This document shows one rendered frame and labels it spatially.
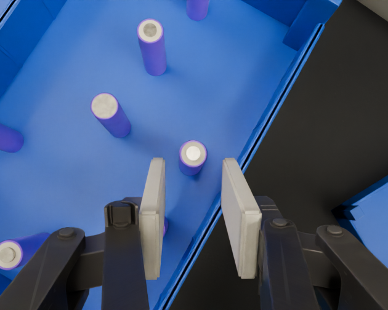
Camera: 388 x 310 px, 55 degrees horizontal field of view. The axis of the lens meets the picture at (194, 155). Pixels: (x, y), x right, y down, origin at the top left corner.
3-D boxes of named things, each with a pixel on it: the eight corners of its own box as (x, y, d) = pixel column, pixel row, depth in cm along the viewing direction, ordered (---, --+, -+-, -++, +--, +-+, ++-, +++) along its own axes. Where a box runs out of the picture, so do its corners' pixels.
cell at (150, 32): (159, 80, 31) (154, 47, 25) (140, 69, 31) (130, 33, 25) (170, 62, 31) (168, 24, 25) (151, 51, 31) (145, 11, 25)
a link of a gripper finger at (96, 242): (136, 293, 13) (49, 294, 13) (148, 224, 18) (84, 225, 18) (135, 255, 13) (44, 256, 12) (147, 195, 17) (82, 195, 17)
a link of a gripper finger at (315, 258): (270, 253, 13) (356, 253, 13) (245, 195, 18) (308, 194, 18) (266, 290, 13) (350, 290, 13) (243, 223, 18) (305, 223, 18)
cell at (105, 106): (84, 111, 24) (104, 131, 30) (109, 125, 24) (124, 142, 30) (99, 87, 24) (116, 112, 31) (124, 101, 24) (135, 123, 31)
